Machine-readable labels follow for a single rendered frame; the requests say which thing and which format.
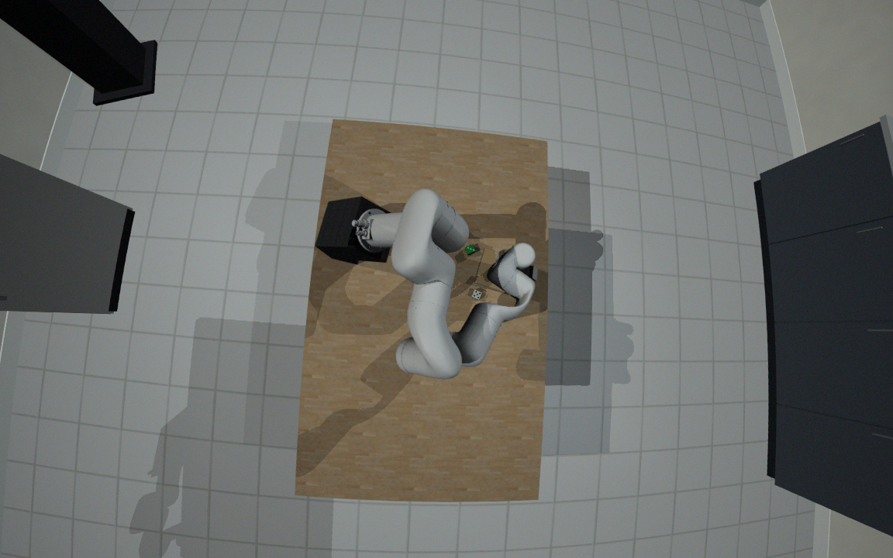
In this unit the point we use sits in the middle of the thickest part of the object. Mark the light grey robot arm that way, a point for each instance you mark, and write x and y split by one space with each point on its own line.
429 228

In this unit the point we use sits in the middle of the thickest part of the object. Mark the tan square mat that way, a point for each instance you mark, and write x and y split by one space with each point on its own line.
488 258

